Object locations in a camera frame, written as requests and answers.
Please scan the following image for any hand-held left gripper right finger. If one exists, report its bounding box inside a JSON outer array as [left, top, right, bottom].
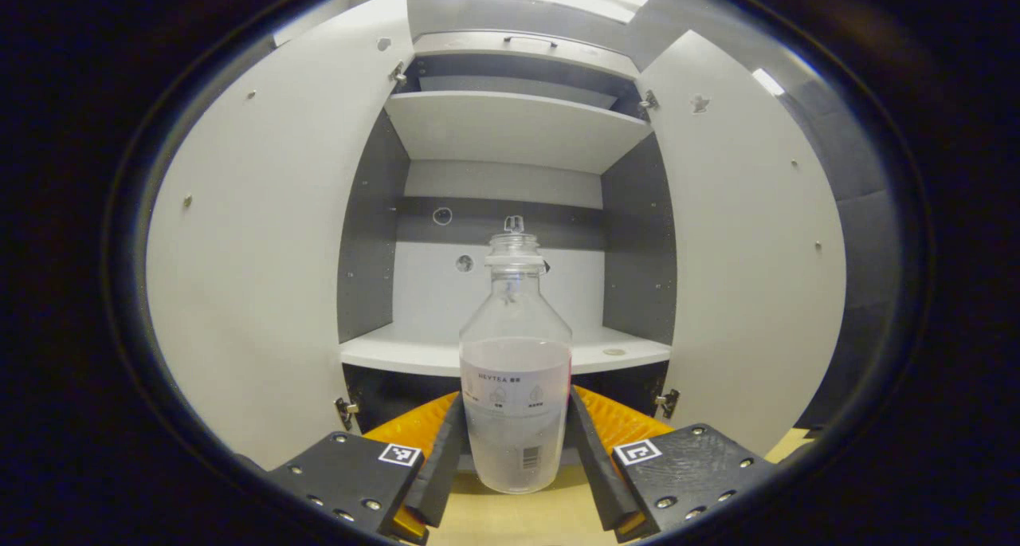
[[567, 385, 775, 543]]

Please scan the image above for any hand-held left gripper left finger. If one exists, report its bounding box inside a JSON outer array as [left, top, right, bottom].
[[267, 392, 467, 545]]

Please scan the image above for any clear plastic bottle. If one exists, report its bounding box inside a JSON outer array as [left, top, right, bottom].
[[459, 215, 573, 495]]

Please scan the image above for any grey cabinet door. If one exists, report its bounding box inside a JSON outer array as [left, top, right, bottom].
[[637, 29, 847, 457], [146, 0, 415, 471]]

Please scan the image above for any grey cabinet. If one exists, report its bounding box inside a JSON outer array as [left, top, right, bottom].
[[336, 29, 678, 435]]

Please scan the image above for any grey cabinet drawer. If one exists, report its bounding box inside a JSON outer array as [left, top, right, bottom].
[[413, 30, 641, 81]]

